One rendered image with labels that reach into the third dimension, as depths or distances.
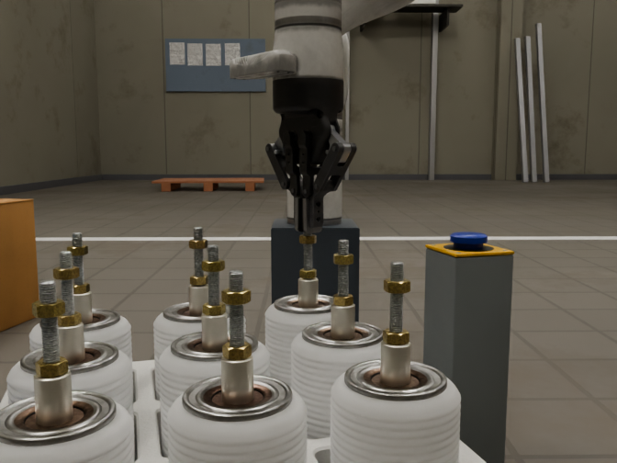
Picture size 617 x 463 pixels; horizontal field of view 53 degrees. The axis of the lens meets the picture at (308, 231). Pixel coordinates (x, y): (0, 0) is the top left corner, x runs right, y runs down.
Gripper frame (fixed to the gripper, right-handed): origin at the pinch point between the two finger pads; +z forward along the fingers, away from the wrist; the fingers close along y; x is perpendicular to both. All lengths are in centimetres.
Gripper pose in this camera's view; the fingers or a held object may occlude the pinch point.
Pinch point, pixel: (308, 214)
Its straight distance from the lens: 67.6
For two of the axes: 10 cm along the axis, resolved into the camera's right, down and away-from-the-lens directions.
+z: 0.0, 9.9, 1.3
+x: -7.8, 0.8, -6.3
